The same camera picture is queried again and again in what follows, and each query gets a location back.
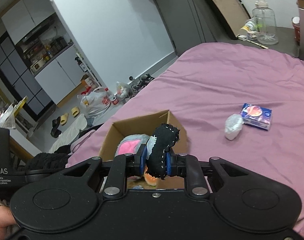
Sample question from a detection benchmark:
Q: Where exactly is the black stitched soft toy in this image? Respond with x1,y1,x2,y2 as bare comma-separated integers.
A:
145,123,180,180

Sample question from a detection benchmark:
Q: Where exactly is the white plastic bag pouch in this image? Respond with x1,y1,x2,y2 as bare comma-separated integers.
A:
224,114,243,141

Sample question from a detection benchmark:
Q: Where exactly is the blue tissue packet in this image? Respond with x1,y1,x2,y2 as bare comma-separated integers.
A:
241,103,272,131

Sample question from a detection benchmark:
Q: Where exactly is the orange soft toy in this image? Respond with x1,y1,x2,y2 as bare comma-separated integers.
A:
144,173,159,187

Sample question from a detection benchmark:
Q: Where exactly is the person's hand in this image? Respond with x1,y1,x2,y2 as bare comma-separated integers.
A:
0,206,16,239

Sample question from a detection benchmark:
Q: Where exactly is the brown cardboard box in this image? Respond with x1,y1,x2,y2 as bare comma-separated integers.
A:
99,110,188,189

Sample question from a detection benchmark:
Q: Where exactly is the red cap plastic bottle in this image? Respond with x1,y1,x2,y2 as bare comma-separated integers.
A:
105,88,119,105

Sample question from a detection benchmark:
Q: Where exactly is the white red plastic bag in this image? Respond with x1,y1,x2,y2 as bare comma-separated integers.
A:
78,88,111,118

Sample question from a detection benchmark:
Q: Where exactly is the yellow slipper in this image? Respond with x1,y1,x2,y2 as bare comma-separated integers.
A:
60,113,69,126
71,107,80,118

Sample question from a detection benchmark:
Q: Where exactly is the small clear plastic bag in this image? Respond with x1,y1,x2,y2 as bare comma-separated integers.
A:
116,81,133,103

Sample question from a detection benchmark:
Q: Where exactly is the pink bed sheet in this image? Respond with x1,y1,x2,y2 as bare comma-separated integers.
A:
68,43,304,237

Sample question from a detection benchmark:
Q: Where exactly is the white kitchen cabinet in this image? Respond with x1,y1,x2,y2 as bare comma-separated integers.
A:
0,0,93,120

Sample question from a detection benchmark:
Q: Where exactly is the grey door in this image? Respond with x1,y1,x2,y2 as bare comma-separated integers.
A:
154,0,217,55

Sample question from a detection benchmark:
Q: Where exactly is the clear large water jug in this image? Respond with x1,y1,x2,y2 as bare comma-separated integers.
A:
252,0,279,45

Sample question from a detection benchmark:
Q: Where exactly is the brown framed board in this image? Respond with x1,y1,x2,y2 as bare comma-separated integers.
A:
205,0,250,40

